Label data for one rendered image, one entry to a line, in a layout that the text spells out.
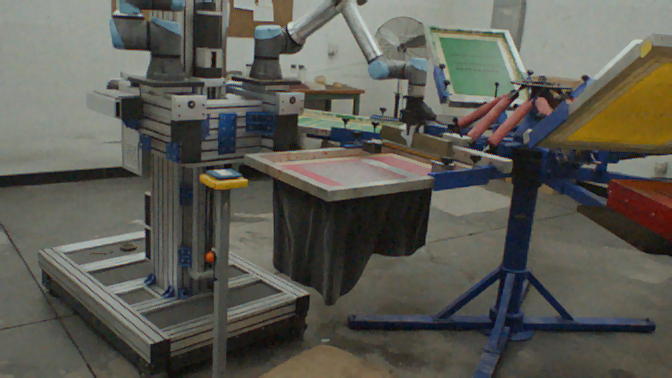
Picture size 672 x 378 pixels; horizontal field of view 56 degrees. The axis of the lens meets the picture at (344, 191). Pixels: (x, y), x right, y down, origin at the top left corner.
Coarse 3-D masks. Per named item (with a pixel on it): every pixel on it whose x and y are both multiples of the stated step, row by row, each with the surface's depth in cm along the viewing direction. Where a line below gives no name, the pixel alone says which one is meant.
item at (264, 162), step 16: (256, 160) 243; (272, 160) 255; (288, 160) 259; (416, 160) 280; (272, 176) 234; (288, 176) 225; (304, 176) 222; (320, 192) 210; (336, 192) 208; (352, 192) 212; (368, 192) 217; (384, 192) 221
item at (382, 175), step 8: (408, 168) 263; (416, 168) 264; (424, 168) 266; (320, 176) 239; (328, 176) 239; (336, 176) 240; (344, 176) 241; (352, 176) 242; (360, 176) 243; (368, 176) 244; (376, 176) 245; (384, 176) 246; (392, 176) 247; (400, 176) 248; (328, 184) 228; (336, 184) 229; (344, 184) 229
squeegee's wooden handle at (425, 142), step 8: (384, 128) 277; (392, 128) 273; (400, 128) 269; (384, 136) 277; (392, 136) 273; (400, 136) 269; (416, 136) 261; (424, 136) 257; (432, 136) 254; (416, 144) 262; (424, 144) 258; (432, 144) 254; (440, 144) 250; (448, 144) 248; (432, 152) 254; (440, 152) 251; (448, 152) 249
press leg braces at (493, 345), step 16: (496, 272) 328; (528, 272) 330; (480, 288) 329; (512, 288) 321; (544, 288) 334; (464, 304) 331; (448, 320) 331; (496, 320) 311; (560, 320) 340; (576, 320) 341; (496, 336) 306; (496, 352) 301
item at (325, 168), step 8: (336, 160) 268; (344, 160) 269; (352, 160) 271; (384, 160) 276; (392, 160) 277; (400, 160) 278; (288, 168) 247; (296, 168) 249; (304, 168) 250; (312, 168) 250; (320, 168) 251; (328, 168) 253; (336, 168) 254; (344, 168) 255; (352, 168) 256; (360, 168) 257; (368, 168) 258; (376, 168) 259; (312, 176) 238
